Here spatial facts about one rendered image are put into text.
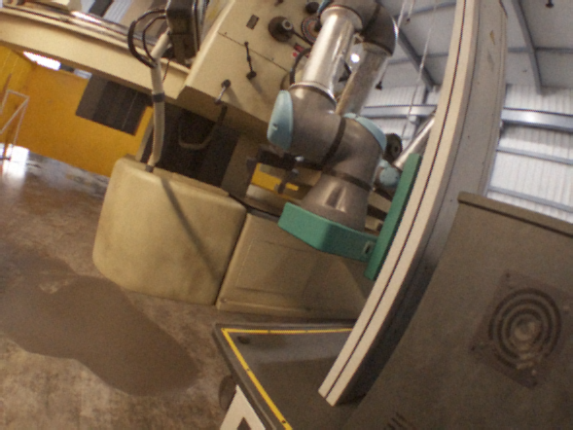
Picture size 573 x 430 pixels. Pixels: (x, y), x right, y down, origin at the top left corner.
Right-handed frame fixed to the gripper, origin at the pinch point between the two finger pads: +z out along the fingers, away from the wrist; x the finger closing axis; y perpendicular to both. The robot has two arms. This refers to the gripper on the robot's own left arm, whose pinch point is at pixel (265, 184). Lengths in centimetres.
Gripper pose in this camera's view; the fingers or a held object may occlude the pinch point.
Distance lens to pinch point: 98.1
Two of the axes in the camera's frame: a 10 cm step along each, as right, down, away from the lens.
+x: -8.8, -1.7, -4.5
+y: -2.7, -5.9, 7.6
